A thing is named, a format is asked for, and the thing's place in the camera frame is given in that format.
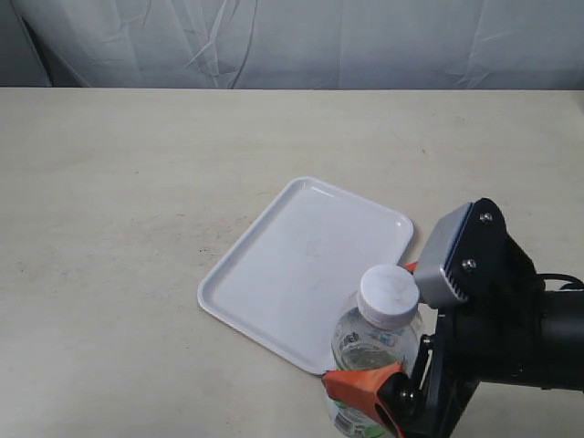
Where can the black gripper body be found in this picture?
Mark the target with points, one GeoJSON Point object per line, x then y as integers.
{"type": "Point", "coordinates": [432, 400]}

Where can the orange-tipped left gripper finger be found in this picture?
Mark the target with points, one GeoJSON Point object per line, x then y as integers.
{"type": "Point", "coordinates": [360, 390]}

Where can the clear bottle with white cap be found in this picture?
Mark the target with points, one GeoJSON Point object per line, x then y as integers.
{"type": "Point", "coordinates": [380, 325]}

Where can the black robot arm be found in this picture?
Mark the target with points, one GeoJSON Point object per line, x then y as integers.
{"type": "Point", "coordinates": [518, 328]}

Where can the white plastic tray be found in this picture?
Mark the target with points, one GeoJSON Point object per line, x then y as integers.
{"type": "Point", "coordinates": [285, 280]}

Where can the white backdrop curtain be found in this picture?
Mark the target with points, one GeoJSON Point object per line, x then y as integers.
{"type": "Point", "coordinates": [314, 44]}

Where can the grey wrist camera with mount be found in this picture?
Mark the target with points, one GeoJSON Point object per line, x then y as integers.
{"type": "Point", "coordinates": [469, 257]}

